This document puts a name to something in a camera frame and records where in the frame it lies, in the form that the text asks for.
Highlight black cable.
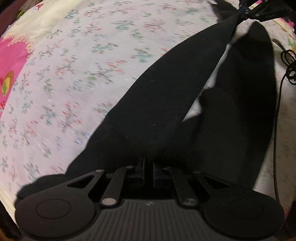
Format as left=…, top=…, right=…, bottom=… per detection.
left=272, top=49, right=296, bottom=203

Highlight pink and cream quilt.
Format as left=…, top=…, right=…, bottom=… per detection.
left=0, top=0, right=80, bottom=109

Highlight black pants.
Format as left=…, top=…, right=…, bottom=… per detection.
left=15, top=0, right=278, bottom=204

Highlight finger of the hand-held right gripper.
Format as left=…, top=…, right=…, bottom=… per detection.
left=237, top=7, right=251, bottom=18

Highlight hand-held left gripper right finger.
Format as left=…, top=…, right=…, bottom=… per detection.
left=153, top=162, right=232, bottom=206

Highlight white floral bedsheet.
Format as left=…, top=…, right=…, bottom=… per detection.
left=0, top=0, right=296, bottom=223

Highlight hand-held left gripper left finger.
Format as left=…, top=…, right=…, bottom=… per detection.
left=67, top=157, right=146, bottom=206

